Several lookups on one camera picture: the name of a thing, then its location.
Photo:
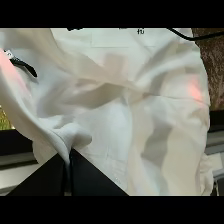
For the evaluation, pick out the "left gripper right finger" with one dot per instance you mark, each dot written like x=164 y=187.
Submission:
x=90 y=180

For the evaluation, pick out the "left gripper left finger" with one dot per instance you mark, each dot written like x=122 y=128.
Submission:
x=46 y=180

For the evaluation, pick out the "white long-sleeved shirt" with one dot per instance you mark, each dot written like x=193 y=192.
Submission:
x=126 y=100

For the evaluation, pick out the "black clothes hanger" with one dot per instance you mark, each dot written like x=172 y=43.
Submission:
x=25 y=65

